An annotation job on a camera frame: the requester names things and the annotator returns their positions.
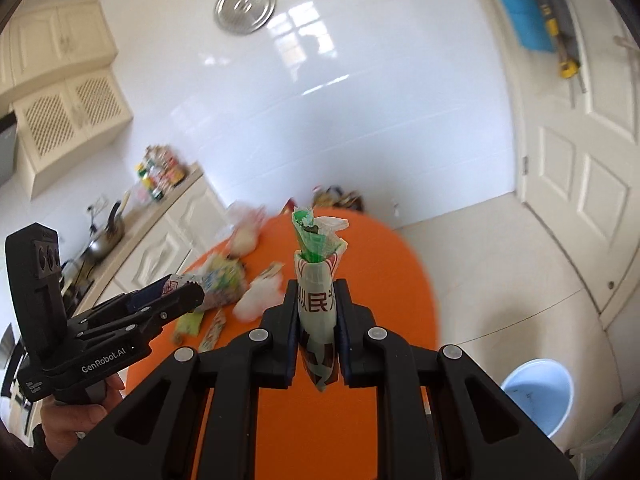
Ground cluster of condiment bottles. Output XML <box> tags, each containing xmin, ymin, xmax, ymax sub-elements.
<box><xmin>134</xmin><ymin>144</ymin><xmax>187</xmax><ymax>204</ymax></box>

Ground grey poles with yellow clamps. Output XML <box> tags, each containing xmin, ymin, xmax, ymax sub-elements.
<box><xmin>522</xmin><ymin>0</ymin><xmax>585</xmax><ymax>80</ymax></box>

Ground metal kettle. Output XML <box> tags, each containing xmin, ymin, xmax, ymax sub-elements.
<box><xmin>86</xmin><ymin>202</ymin><xmax>127</xmax><ymax>262</ymax></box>

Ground crumpled white tissue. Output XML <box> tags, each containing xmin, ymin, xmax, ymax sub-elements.
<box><xmin>234</xmin><ymin>272</ymin><xmax>287</xmax><ymax>322</ymax></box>

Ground person's left forearm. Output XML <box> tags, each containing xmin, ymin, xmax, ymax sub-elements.
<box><xmin>0</xmin><ymin>422</ymin><xmax>61</xmax><ymax>480</ymax></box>

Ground blue hanging bag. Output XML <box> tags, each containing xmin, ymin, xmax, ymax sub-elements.
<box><xmin>479</xmin><ymin>0</ymin><xmax>557</xmax><ymax>54</ymax></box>

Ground white plastic bag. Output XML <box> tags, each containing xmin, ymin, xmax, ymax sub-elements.
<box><xmin>227</xmin><ymin>202</ymin><xmax>271</xmax><ymax>257</ymax></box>

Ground small white red wrapper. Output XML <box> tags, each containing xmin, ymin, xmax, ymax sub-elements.
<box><xmin>162</xmin><ymin>274</ymin><xmax>202</xmax><ymax>294</ymax></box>

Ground light blue plastic bucket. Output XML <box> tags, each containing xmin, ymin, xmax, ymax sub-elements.
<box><xmin>500</xmin><ymin>358</ymin><xmax>575</xmax><ymax>438</ymax></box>

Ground small pale wrapper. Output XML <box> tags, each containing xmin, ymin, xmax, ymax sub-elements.
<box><xmin>254</xmin><ymin>261</ymin><xmax>284</xmax><ymax>282</ymax></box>

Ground cream kitchen base cabinet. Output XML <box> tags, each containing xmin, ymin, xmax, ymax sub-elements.
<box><xmin>92</xmin><ymin>165</ymin><xmax>232</xmax><ymax>311</ymax></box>

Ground white panelled door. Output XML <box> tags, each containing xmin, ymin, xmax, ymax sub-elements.
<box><xmin>517</xmin><ymin>0</ymin><xmax>640</xmax><ymax>333</ymax></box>

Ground cream lattice door cabinet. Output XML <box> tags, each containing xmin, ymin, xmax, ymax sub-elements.
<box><xmin>11</xmin><ymin>67</ymin><xmax>135</xmax><ymax>200</ymax></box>

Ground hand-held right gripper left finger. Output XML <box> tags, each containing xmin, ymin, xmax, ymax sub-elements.
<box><xmin>50</xmin><ymin>280</ymin><xmax>301</xmax><ymax>480</ymax></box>

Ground white green snack wrapper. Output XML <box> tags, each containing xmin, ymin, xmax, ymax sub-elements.
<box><xmin>291</xmin><ymin>205</ymin><xmax>351</xmax><ymax>393</ymax></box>

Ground person's left hand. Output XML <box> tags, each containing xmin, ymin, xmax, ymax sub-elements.
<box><xmin>40</xmin><ymin>375</ymin><xmax>127</xmax><ymax>459</ymax></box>

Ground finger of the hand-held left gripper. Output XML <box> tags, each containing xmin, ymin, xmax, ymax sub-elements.
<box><xmin>82</xmin><ymin>285</ymin><xmax>206</xmax><ymax>344</ymax></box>
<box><xmin>70</xmin><ymin>280</ymin><xmax>173</xmax><ymax>332</ymax></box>

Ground round metal lid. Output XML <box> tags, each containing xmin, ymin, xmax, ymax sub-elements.
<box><xmin>214</xmin><ymin>0</ymin><xmax>277</xmax><ymax>36</ymax></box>

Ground orange round table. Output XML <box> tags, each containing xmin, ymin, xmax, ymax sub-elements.
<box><xmin>125</xmin><ymin>207</ymin><xmax>441</xmax><ymax>480</ymax></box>

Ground long narrow stick packet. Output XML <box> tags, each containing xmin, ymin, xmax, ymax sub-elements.
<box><xmin>199</xmin><ymin>309</ymin><xmax>227</xmax><ymax>354</ymax></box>

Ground green flat wrapper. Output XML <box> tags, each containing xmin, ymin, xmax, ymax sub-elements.
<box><xmin>171</xmin><ymin>311</ymin><xmax>204</xmax><ymax>347</ymax></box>

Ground black gas stove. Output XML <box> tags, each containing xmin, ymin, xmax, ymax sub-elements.
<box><xmin>59</xmin><ymin>259</ymin><xmax>97</xmax><ymax>308</ymax></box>

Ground colourful snack packet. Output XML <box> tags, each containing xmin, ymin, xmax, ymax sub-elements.
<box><xmin>192</xmin><ymin>254</ymin><xmax>247</xmax><ymax>307</ymax></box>

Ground cream wall cabinet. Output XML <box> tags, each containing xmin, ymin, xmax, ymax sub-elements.
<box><xmin>0</xmin><ymin>2</ymin><xmax>121</xmax><ymax>98</ymax></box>

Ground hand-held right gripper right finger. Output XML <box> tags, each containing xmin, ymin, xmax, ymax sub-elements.
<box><xmin>333</xmin><ymin>279</ymin><xmax>578</xmax><ymax>480</ymax></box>

